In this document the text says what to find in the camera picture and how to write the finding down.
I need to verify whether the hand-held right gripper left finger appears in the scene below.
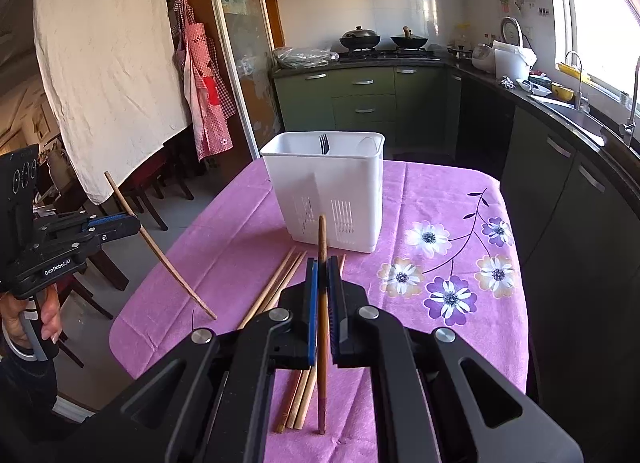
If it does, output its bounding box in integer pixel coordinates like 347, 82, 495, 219
52, 258, 320, 463

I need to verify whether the red checked apron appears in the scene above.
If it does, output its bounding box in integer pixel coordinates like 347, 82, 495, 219
171, 0, 237, 162

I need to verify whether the purple floral tablecloth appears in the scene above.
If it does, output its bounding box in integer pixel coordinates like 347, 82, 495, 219
109, 159, 530, 463

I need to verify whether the small chrome faucet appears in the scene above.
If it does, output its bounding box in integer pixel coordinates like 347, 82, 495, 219
567, 52, 591, 111

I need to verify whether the green kitchen cabinet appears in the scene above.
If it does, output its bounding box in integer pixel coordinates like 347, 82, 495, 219
272, 65, 463, 148

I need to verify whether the black wok with wooden handle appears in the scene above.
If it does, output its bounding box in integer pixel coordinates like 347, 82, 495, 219
390, 27, 430, 50

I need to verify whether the person's left forearm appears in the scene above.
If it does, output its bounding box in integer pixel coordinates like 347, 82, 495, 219
0, 343, 68, 426

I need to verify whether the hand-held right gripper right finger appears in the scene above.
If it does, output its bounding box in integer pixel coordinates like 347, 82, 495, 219
327, 258, 583, 463

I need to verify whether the clear plastic bag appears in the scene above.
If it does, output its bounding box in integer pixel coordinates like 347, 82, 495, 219
272, 47, 340, 68

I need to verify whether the wooden chopstick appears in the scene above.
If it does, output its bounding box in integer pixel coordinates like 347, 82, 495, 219
247, 251, 308, 326
104, 171, 218, 320
237, 245, 299, 330
275, 369, 307, 434
294, 254, 347, 430
318, 214, 330, 435
286, 369, 312, 429
257, 270, 296, 316

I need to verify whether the glass sliding door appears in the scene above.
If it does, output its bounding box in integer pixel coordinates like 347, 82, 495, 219
202, 0, 282, 160

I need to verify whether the kitchen window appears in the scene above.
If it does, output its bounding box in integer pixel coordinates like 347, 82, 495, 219
540, 0, 640, 108

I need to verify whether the gas stove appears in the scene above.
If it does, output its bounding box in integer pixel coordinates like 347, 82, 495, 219
336, 47, 442, 62

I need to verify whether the white rice cooker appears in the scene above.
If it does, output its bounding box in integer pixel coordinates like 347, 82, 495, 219
472, 17, 525, 74

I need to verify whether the tall chrome faucet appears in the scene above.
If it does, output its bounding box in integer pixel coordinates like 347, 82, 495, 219
620, 57, 640, 146

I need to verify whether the white hanging cloth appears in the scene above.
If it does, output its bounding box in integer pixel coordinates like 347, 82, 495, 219
32, 0, 191, 204

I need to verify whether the dark base cabinet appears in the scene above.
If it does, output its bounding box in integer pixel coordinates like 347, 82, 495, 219
450, 70, 640, 394

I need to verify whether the black wok with lid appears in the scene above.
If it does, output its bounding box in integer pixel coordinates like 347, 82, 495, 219
340, 26, 381, 51

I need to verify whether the white plastic utensil holder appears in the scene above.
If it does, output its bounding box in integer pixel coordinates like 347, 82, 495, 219
260, 131, 386, 254

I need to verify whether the person's left hand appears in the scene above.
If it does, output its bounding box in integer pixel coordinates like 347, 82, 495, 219
0, 288, 62, 344

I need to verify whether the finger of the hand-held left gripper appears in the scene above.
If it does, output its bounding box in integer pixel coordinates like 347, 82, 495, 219
75, 215, 142, 246
82, 213, 128, 231

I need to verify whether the dark wooden chair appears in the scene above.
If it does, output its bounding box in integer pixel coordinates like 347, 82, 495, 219
50, 238, 131, 369
120, 135, 196, 231

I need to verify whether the steel sink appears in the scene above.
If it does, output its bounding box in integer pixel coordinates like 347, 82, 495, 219
530, 95, 608, 144

